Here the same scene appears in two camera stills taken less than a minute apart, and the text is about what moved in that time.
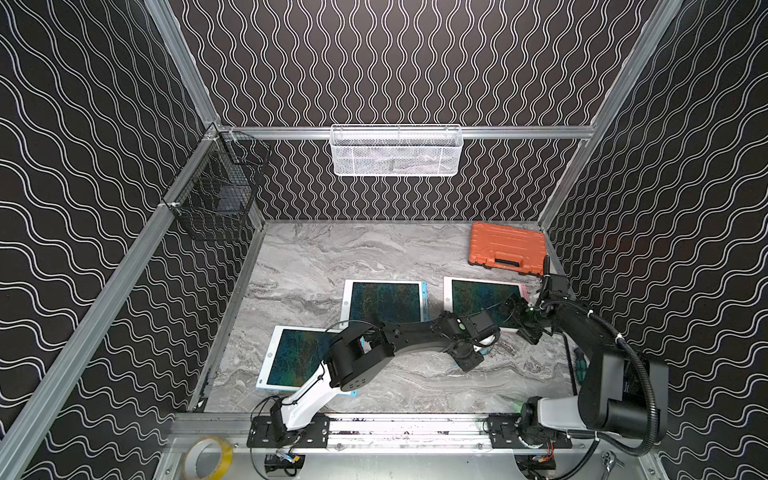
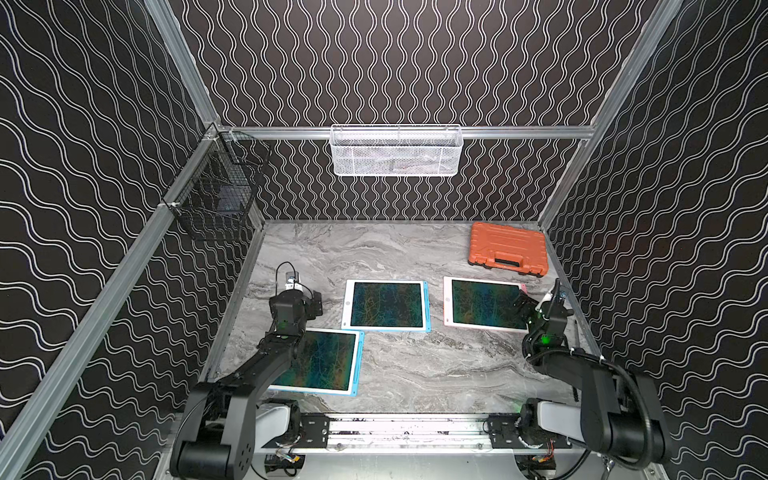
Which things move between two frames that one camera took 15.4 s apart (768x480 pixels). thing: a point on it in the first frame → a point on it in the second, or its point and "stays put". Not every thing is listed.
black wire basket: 220,185 stays put
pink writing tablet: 463,296 stays put
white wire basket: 396,150 stays put
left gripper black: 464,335 → 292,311
